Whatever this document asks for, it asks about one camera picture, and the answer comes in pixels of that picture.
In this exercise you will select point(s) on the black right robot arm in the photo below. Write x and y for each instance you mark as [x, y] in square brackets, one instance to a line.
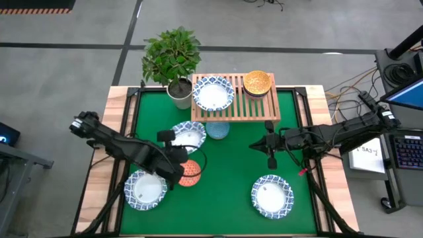
[347, 132]

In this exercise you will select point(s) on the grey side cart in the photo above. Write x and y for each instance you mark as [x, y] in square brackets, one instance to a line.
[16, 165]

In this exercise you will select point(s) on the black frame strut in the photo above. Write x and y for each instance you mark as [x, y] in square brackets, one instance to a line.
[325, 205]
[109, 208]

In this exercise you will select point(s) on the open laptop screen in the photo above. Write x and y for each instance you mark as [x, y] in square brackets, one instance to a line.
[408, 96]

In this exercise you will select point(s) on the golden yellow bowl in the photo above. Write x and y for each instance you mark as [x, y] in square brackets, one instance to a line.
[257, 82]

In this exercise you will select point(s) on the white written board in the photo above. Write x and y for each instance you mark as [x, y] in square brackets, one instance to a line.
[367, 158]

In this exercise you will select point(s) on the black pole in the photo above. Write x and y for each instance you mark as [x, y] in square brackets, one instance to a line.
[408, 41]

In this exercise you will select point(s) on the blue-rimmed white paper bowl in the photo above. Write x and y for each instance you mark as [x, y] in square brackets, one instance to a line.
[272, 196]
[145, 190]
[213, 93]
[191, 134]

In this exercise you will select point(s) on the grey equipment cart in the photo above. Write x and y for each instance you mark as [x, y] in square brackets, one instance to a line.
[406, 188]

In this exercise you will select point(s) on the orange patterned bowl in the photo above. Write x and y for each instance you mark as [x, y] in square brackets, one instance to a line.
[191, 173]

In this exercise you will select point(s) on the green leafy plant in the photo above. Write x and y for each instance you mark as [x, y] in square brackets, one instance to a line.
[172, 56]

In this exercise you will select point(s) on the slatted wooden shelf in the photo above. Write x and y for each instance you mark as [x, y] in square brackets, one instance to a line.
[244, 110]

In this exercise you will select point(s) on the red tag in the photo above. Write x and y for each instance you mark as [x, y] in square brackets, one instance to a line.
[302, 172]

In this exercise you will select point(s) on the green table mat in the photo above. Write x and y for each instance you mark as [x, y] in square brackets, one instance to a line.
[228, 185]

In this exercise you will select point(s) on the white plant pot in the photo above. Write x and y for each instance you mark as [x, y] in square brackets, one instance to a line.
[180, 99]

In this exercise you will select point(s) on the black table frame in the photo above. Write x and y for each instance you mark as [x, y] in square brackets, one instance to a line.
[305, 105]

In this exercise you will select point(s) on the light blue small bowl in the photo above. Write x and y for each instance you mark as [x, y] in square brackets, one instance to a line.
[217, 130]

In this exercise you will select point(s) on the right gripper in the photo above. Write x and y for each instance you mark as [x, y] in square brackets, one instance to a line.
[285, 140]

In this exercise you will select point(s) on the black mat with hazard stripes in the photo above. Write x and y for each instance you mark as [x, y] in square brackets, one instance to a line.
[33, 5]

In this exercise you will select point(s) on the backlit black keyboard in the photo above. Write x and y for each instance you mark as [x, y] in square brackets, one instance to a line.
[409, 152]

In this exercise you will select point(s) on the black device with blue light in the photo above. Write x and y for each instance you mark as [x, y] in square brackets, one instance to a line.
[7, 135]

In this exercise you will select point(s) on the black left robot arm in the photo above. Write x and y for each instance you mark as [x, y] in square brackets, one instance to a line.
[115, 145]

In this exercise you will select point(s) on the black power strip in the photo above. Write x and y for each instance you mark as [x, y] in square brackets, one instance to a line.
[368, 100]

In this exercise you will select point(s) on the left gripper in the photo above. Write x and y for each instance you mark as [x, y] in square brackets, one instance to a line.
[168, 162]

